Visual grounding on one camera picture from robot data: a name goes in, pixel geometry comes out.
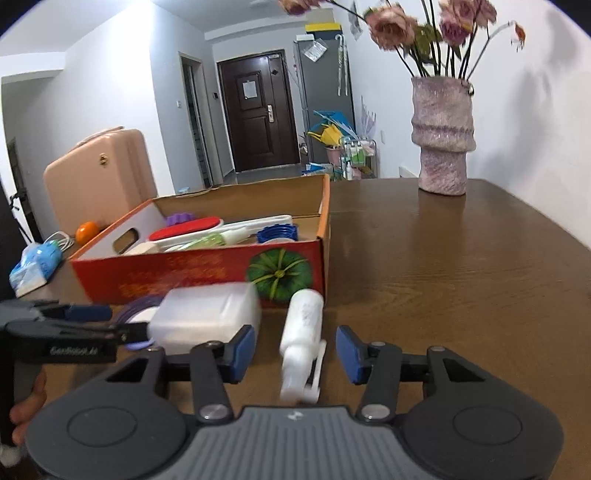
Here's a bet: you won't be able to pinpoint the white folded umbrella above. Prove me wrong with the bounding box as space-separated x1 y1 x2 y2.
335 34 350 97

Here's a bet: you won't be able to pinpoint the orange fruit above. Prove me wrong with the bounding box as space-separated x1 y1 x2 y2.
75 222 101 244

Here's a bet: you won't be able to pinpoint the translucent white plastic box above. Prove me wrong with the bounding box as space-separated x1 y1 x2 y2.
147 282 262 356

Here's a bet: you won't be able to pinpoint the pink suitcase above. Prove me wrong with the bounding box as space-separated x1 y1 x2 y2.
43 127 158 241

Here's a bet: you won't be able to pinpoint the wire rack with bottles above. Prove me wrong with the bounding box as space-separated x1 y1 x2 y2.
339 138 380 181

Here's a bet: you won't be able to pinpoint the pink textured vase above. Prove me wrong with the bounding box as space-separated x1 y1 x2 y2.
411 76 477 197

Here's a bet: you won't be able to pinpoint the red cardboard box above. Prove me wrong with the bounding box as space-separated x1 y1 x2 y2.
70 173 331 309

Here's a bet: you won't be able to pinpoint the dried pink roses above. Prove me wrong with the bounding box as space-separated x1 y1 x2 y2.
277 0 527 79

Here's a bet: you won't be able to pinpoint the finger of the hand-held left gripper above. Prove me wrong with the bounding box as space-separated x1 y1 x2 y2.
46 322 149 348
32 302 113 324

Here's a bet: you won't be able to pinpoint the green spray bottle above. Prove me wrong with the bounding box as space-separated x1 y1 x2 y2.
164 230 256 253

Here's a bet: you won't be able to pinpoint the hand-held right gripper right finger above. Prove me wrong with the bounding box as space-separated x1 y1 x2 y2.
335 325 499 423

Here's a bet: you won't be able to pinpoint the blue tissue pack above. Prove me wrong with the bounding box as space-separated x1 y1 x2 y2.
10 242 64 297

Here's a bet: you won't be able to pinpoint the white cable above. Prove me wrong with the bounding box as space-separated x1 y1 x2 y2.
44 232 75 252

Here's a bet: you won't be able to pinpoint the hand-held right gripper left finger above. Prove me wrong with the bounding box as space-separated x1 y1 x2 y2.
92 324 257 423

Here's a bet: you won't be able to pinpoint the grey refrigerator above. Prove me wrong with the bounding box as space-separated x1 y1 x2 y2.
293 34 356 164

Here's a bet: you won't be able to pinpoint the paper sheet on wall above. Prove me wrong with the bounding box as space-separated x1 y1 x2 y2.
348 0 366 38

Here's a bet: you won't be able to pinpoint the small white spray bottle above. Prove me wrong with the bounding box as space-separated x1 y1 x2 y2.
278 291 328 403

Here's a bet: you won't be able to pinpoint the dark brown door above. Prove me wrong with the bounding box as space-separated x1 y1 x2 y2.
217 50 301 174

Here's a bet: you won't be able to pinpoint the white flat container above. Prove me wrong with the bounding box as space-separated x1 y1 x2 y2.
222 214 294 232

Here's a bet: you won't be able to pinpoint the person's left hand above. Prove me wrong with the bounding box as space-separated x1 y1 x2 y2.
9 370 48 446

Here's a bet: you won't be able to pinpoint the blue bottle cap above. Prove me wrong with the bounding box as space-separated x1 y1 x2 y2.
256 224 298 244

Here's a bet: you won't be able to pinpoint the red flat lid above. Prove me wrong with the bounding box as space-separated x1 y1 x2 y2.
148 217 226 242

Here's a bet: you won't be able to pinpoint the interior doorway frame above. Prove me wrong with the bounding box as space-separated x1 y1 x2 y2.
179 52 216 188

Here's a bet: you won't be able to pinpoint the yellow and dark box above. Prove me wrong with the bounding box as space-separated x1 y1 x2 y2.
305 22 345 42

